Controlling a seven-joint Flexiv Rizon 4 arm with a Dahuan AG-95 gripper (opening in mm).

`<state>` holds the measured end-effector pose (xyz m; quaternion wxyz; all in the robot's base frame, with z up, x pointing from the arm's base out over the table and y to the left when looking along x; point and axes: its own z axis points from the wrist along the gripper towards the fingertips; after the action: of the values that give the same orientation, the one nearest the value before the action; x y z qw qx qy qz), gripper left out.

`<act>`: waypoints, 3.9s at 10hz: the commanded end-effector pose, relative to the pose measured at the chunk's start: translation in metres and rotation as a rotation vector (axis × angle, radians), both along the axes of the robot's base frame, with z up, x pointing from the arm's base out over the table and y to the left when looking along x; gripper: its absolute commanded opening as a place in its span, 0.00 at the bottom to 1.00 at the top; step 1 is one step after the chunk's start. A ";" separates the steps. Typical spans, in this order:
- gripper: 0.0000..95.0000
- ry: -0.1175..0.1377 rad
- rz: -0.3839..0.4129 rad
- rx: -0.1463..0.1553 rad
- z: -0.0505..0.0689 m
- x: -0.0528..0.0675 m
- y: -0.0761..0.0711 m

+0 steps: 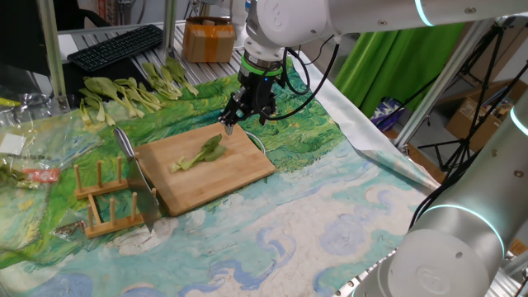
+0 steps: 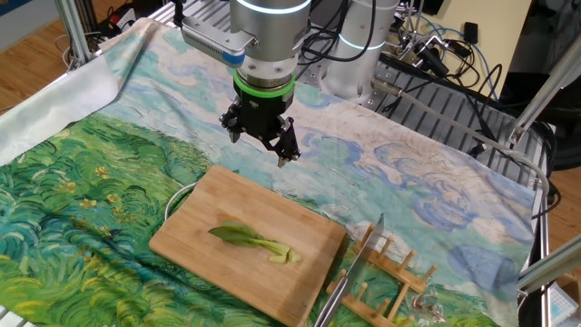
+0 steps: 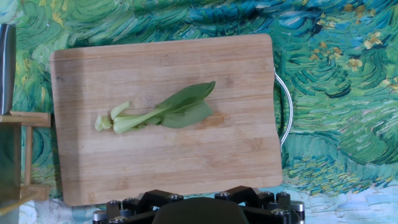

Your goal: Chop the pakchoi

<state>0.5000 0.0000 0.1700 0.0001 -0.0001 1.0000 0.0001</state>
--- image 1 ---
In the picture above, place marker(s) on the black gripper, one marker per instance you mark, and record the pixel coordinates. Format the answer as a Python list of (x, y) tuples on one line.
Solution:
[(260, 88)]

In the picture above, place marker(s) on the steel cleaver knife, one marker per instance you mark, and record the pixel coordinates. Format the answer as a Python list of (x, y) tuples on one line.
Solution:
[(142, 194)]

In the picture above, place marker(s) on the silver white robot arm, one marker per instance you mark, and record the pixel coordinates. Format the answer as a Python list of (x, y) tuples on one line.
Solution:
[(288, 20)]

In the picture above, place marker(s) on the green pakchoi stalk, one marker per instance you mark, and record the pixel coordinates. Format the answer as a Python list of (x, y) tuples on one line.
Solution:
[(206, 154)]

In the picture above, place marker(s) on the bamboo cutting board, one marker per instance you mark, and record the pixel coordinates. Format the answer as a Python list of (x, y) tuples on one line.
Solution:
[(214, 181)]

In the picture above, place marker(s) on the cardboard box orange tape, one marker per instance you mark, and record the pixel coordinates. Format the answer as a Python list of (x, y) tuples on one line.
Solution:
[(208, 41)]

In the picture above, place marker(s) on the painted landscape tablecloth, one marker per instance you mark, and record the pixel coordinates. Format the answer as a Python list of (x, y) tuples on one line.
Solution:
[(288, 214)]

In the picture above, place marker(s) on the blue patterned bag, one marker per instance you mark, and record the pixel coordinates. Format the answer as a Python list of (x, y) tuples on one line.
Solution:
[(385, 113)]

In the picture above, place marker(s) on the green fabric curtain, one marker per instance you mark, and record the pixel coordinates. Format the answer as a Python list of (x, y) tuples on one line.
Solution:
[(392, 62)]

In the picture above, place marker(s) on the black computer keyboard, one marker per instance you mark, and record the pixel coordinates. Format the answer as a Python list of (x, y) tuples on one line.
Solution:
[(115, 47)]

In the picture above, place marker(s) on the wooden peg rack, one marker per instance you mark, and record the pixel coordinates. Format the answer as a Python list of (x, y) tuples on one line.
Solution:
[(103, 188)]

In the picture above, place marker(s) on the pile of bok choy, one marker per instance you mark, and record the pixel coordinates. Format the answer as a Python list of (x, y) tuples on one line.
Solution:
[(72, 82)]

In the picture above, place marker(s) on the open brown cardboard box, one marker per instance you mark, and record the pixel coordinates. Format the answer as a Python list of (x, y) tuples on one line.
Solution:
[(455, 119)]

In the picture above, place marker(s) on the black office chair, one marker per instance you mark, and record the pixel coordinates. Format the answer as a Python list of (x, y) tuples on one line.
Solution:
[(66, 10)]

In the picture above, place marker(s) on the clear plastic bag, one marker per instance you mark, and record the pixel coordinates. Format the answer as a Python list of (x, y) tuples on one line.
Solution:
[(41, 136)]

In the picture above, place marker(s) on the small bag of screws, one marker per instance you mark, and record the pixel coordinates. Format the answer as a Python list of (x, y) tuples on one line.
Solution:
[(70, 229)]

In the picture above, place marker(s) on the black tripod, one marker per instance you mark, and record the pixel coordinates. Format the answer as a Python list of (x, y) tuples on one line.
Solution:
[(465, 144)]

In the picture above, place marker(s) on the red printed label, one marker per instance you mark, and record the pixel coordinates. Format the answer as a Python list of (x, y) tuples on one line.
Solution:
[(41, 175)]

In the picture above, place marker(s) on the white paper label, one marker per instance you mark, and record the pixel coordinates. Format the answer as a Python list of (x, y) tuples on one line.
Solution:
[(11, 143)]

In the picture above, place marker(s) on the black monitor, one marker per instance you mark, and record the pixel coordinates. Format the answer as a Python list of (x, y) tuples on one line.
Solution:
[(20, 37)]

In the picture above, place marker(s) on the dark green vegetable bunch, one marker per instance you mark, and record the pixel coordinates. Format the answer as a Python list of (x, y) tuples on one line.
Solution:
[(10, 177)]

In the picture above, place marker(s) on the aluminium frame post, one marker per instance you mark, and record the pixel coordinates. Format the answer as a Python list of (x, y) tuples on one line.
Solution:
[(515, 264), (51, 49), (437, 86), (169, 24)]

